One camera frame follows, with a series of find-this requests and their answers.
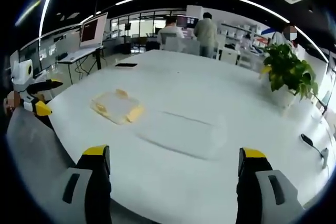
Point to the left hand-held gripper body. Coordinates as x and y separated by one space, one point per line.
22 73

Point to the white side desk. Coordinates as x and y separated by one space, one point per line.
78 54

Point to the white office chair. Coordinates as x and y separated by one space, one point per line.
172 42

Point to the short ceiling light strip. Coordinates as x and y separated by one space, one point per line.
128 0

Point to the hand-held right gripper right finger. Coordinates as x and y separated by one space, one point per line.
252 182

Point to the background computer monitors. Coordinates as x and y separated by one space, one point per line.
187 21

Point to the black phone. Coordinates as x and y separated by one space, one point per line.
126 64

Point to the large white-framed monitor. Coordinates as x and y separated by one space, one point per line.
92 31

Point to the white storage shelf rack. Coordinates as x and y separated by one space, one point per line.
244 41

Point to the white plant pot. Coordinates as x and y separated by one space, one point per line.
282 95

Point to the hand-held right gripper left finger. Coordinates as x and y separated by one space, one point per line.
98 182

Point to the green leafy plant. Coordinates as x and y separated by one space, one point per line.
288 69

